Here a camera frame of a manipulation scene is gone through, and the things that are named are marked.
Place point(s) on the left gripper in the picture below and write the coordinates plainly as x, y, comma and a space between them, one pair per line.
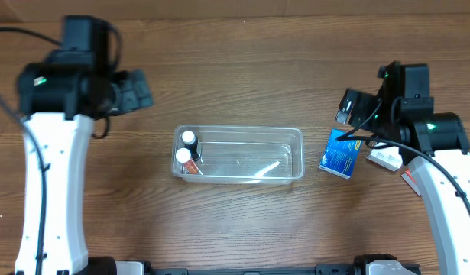
133, 93

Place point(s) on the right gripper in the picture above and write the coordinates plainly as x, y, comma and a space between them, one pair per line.
349, 105

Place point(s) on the blue packet box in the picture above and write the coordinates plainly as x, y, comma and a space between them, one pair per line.
340, 156

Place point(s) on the dark bottle white cap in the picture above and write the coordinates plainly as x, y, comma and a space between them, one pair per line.
191, 142

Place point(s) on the orange bottle white cap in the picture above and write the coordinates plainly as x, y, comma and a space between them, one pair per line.
184, 157

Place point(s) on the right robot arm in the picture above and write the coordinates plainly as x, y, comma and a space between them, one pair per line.
434, 147

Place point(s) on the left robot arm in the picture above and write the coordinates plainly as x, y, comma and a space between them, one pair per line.
60, 99

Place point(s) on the clear plastic container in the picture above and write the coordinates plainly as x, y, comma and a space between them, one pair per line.
243, 154

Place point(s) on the white packet box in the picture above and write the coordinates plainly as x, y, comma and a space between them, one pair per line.
389, 157

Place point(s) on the red packet box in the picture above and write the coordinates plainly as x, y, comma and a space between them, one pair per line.
410, 181

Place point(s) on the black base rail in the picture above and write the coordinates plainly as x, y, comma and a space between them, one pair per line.
361, 265

